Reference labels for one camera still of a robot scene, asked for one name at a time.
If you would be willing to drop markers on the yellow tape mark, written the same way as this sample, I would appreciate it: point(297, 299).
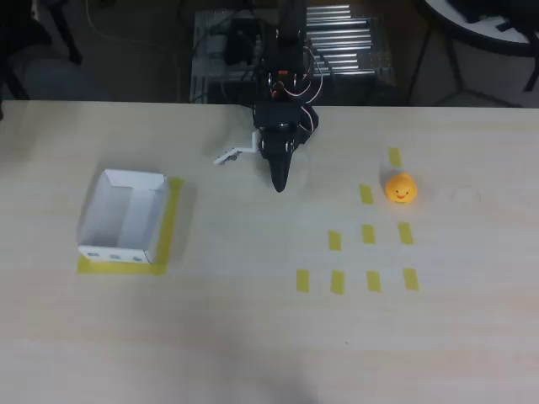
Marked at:
point(366, 194)
point(410, 279)
point(394, 156)

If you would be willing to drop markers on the white gripper camera mount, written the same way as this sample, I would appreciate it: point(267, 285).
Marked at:
point(229, 154)

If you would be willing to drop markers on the metal roller rack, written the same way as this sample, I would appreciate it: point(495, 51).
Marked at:
point(349, 46)

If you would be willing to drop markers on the black chair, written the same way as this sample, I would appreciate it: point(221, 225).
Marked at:
point(46, 25)

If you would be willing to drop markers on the yellow rubber duck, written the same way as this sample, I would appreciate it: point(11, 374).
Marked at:
point(401, 188)

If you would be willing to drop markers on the yellow tape frame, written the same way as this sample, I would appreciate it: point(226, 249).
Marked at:
point(172, 219)

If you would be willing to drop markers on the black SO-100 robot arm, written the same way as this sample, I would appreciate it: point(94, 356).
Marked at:
point(290, 46)

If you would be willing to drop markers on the white cardboard box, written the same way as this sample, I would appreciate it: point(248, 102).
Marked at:
point(122, 210)

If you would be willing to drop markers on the round white table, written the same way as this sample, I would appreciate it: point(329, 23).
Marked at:
point(476, 35)

